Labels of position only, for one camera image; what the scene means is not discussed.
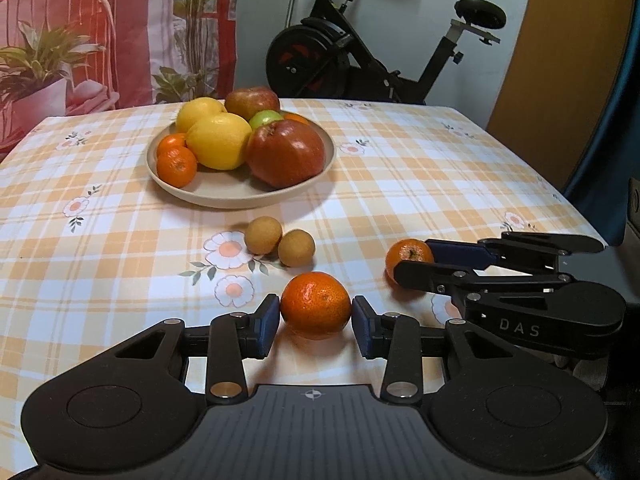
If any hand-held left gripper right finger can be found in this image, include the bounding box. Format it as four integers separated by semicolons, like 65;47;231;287
351;296;526;405

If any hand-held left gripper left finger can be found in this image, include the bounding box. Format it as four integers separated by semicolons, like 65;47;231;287
115;292;281;406

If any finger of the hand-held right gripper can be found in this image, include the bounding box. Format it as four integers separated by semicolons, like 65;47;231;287
429;232;607;276
394;262;573;297

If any beige plate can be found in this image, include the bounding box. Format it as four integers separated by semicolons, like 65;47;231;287
146;110;336;210

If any red pomegranate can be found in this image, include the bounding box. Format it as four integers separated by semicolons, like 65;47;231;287
244;120;327;190

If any large yellow lemon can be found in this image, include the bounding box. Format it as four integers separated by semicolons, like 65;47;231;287
186;112;253;171

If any green apple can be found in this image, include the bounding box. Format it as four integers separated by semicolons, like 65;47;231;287
248;109;285;131

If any red apple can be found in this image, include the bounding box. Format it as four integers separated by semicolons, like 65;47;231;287
224;87;281;122

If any small yellow lemon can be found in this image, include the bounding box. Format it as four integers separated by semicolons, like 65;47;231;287
175;97;229;134

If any brown longan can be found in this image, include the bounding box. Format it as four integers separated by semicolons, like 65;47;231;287
277;228;316;267
244;216;284;256

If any dark blue panel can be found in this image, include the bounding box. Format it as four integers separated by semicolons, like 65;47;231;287
560;50;640;246

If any orange checkered floral tablecloth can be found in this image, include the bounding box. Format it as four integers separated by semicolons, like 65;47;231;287
0;97;608;466

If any brown wooden door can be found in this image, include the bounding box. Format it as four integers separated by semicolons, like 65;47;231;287
487;0;638;146

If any black exercise bike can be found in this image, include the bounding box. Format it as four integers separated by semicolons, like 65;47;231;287
265;0;507;106

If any red floral printed curtain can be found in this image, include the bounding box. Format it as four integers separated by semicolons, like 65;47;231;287
0;0;241;153

